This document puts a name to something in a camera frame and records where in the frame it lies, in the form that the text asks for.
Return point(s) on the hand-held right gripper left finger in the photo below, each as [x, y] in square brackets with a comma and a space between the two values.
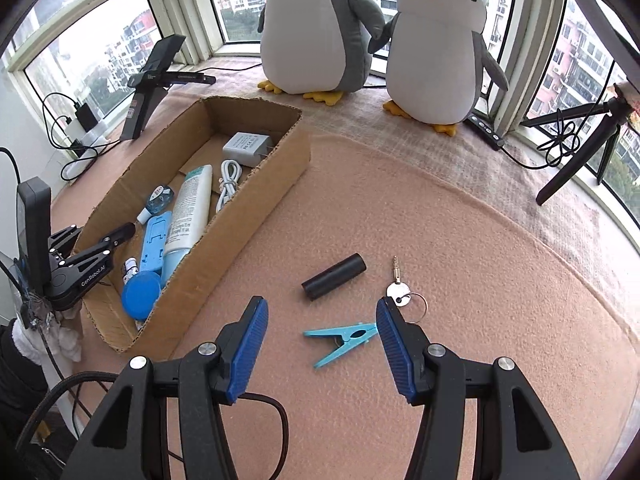
[247, 350]

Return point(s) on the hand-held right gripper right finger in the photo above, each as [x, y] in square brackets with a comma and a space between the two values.
[395, 355]

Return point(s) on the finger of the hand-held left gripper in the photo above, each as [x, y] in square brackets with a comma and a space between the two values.
[117, 236]
[65, 240]

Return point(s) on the small white red tube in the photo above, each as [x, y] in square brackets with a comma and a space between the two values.
[130, 267]

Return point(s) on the blue phone stand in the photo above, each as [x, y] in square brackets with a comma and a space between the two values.
[152, 250]

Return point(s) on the light blue clothespin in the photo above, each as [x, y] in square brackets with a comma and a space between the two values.
[345, 335]

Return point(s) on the blue white correction tape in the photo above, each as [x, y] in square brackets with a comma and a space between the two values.
[160, 197]

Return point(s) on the blue round lid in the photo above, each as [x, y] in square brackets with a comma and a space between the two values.
[140, 295]

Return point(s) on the grey charger adapter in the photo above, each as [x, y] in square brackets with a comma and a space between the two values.
[245, 149]

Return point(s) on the cardboard box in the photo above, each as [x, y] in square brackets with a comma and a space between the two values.
[270, 170]

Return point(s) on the person's left forearm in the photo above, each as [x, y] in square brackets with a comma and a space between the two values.
[15, 375]

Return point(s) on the person's left hand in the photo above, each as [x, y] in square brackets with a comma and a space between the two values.
[67, 337]

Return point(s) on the white lotion tube blue cap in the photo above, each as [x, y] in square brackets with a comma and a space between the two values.
[192, 205]

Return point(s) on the black cylinder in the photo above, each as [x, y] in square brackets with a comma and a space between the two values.
[332, 277]

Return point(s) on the white plug adapter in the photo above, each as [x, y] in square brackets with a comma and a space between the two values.
[76, 132]

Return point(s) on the pink blanket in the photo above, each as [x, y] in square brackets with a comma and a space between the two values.
[450, 260]

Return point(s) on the white power strip with chargers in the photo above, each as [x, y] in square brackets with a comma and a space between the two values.
[66, 121]

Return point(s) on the black charger brick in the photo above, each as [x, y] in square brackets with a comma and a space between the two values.
[86, 116]

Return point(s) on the idle gripper device on stand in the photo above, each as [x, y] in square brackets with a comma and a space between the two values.
[142, 105]

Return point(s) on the beige patterned cloth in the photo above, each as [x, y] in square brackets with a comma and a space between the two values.
[400, 150]

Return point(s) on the black button strip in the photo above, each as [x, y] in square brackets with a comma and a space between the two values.
[482, 130]

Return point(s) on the black tripod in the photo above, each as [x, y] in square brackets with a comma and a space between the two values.
[575, 160]

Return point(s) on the large penguin plush toy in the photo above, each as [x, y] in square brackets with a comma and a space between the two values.
[310, 35]

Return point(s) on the small penguin plush toy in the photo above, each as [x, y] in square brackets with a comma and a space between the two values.
[430, 60]

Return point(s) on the white window frame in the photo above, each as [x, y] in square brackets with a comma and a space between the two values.
[185, 15]

